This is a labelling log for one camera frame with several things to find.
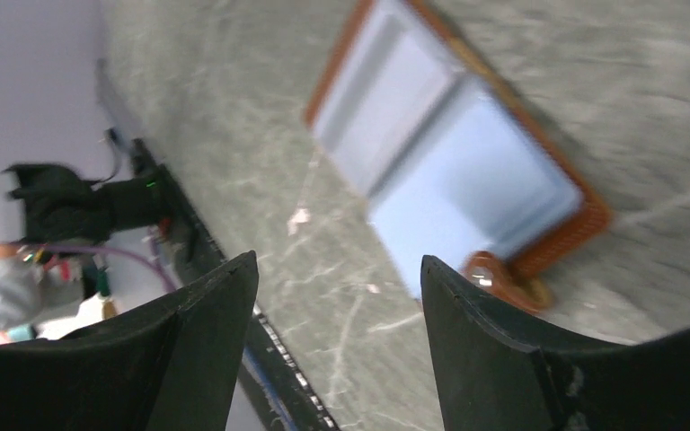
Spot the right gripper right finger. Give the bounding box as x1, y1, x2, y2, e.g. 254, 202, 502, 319
420, 255, 690, 430

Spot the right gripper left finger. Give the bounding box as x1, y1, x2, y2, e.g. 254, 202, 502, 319
0, 251, 259, 430

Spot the brown leather card holder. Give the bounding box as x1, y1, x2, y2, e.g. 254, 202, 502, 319
305, 1, 612, 313

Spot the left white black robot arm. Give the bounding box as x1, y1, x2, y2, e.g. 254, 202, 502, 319
0, 163, 170, 244

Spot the person in white coat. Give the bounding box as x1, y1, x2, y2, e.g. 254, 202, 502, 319
0, 244, 119, 344

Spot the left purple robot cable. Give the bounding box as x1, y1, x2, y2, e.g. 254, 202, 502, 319
0, 241, 178, 295

